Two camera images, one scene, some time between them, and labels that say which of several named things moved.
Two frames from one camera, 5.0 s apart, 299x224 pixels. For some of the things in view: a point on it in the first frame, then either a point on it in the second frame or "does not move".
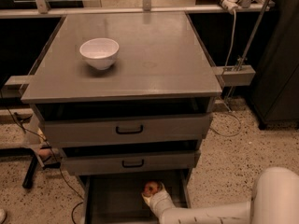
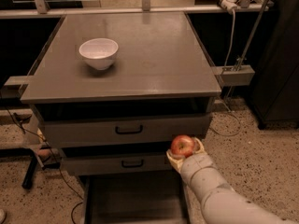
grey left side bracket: [14, 87] does not move
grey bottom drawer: [116, 197] does not move
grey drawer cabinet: [129, 98] does not move
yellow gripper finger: [163, 187] to [198, 147]
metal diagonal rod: [252, 35] does not move
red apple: [150, 188] to [182, 145]
